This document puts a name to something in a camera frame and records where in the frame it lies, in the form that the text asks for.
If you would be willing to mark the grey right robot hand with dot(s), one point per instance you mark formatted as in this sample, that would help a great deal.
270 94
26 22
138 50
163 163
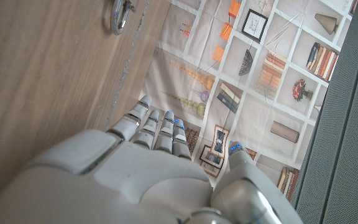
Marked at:
129 180

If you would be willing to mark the grey tape outline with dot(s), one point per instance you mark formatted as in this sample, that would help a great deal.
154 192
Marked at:
127 65

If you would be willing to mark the printed bookshelf backdrop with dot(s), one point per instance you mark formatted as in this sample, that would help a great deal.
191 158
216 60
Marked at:
259 77

